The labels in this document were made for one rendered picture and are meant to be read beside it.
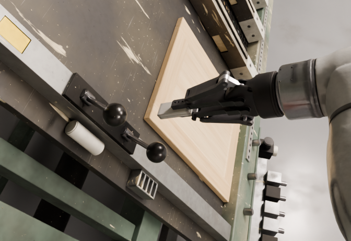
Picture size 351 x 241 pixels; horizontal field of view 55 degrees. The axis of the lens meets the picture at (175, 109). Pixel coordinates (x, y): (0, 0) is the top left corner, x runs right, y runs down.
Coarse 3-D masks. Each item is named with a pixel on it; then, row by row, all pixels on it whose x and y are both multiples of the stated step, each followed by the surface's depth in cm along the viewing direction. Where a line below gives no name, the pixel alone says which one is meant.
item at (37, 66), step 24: (0, 48) 50; (24, 72) 54; (48, 72) 55; (48, 96) 58; (144, 168) 74; (168, 168) 81; (168, 192) 82; (192, 192) 89; (192, 216) 92; (216, 216) 99
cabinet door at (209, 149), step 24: (168, 48) 95; (192, 48) 104; (168, 72) 90; (192, 72) 103; (216, 72) 117; (168, 96) 89; (168, 120) 88; (192, 120) 99; (168, 144) 89; (192, 144) 96; (216, 144) 110; (192, 168) 98; (216, 168) 108; (216, 192) 108
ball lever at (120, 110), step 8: (80, 96) 59; (88, 96) 59; (88, 104) 60; (96, 104) 56; (112, 104) 52; (120, 104) 52; (104, 112) 51; (112, 112) 51; (120, 112) 51; (104, 120) 52; (112, 120) 51; (120, 120) 51
